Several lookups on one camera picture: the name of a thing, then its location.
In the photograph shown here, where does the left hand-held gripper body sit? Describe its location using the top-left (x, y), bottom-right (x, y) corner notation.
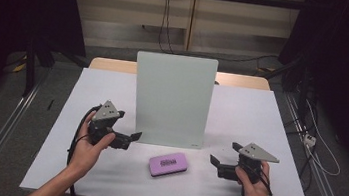
top-left (85, 98), bottom-right (124, 149)

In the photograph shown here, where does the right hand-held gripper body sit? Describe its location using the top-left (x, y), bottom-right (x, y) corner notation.
top-left (233, 140), bottom-right (282, 188)

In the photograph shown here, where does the purple whiteboard eraser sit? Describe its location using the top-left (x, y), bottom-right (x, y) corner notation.
top-left (147, 148), bottom-right (190, 182)

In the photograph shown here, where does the white glass whiteboard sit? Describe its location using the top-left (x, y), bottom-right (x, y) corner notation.
top-left (126, 49), bottom-right (219, 152)

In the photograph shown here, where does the person's right hand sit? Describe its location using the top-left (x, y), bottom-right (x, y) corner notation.
top-left (231, 158), bottom-right (277, 196)

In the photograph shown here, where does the person's left hand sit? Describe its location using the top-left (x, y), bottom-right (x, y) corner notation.
top-left (66, 109), bottom-right (120, 181)

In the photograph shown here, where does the white table cover sheet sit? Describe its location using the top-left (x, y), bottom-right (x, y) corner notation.
top-left (18, 61), bottom-right (328, 196)

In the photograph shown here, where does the wooden table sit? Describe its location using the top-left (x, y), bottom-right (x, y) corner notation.
top-left (88, 55), bottom-right (273, 92)

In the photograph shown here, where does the white power strip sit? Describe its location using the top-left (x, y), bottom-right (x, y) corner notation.
top-left (301, 133), bottom-right (318, 150)

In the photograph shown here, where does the black metal stand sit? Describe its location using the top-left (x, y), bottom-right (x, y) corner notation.
top-left (259, 52), bottom-right (316, 126)
top-left (20, 36), bottom-right (59, 101)

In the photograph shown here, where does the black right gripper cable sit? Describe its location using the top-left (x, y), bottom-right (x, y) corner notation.
top-left (237, 161), bottom-right (278, 196)

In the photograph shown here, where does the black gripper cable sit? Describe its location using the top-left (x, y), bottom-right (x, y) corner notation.
top-left (62, 101), bottom-right (103, 196)
top-left (237, 161), bottom-right (278, 196)

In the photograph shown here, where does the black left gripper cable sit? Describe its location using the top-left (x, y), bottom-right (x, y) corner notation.
top-left (62, 101), bottom-right (103, 196)

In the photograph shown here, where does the white cable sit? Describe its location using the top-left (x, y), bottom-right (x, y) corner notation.
top-left (296, 98), bottom-right (349, 178)

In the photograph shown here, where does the black hanging wall cable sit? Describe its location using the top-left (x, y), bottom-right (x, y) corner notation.
top-left (155, 0), bottom-right (182, 56)

